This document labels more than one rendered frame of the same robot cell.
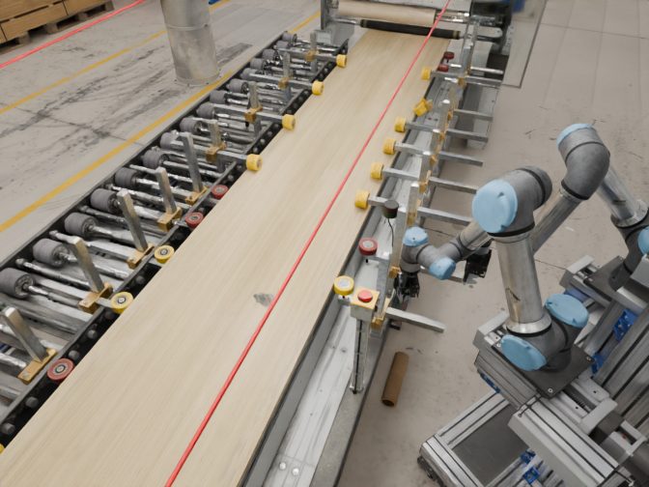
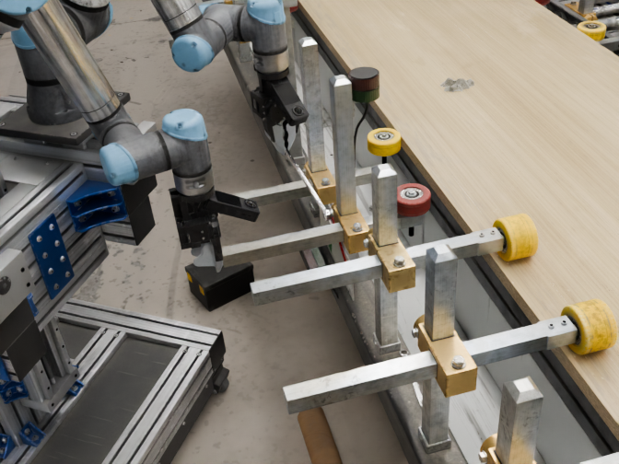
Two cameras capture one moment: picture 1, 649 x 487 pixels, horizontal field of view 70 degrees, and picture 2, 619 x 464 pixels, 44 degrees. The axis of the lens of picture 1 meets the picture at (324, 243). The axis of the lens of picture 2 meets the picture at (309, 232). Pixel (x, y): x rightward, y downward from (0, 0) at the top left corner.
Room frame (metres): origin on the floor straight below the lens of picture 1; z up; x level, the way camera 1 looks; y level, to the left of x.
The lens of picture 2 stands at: (2.47, -1.09, 1.82)
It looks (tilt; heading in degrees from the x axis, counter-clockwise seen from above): 37 degrees down; 148
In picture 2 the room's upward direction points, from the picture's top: 5 degrees counter-clockwise
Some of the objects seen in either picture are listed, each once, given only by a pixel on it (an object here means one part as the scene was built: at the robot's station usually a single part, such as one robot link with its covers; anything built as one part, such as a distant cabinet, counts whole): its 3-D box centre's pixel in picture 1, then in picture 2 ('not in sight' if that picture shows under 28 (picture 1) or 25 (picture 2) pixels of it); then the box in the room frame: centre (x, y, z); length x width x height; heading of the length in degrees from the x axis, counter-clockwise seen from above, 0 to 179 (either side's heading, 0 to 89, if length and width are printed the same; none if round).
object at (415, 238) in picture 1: (414, 245); (265, 24); (1.13, -0.30, 1.22); 0.09 x 0.08 x 0.11; 36
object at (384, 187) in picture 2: (409, 224); (385, 275); (1.62, -0.39, 0.88); 0.03 x 0.03 x 0.48; 70
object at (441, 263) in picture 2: (420, 192); (437, 365); (1.85, -0.47, 0.89); 0.03 x 0.03 x 0.48; 70
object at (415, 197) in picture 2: (367, 252); (411, 213); (1.47, -0.19, 0.85); 0.08 x 0.08 x 0.11
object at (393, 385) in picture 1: (395, 378); (324, 455); (1.33, -0.38, 0.04); 0.30 x 0.08 x 0.08; 160
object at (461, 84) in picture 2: (264, 297); (457, 82); (1.16, 0.23, 0.91); 0.09 x 0.07 x 0.02; 55
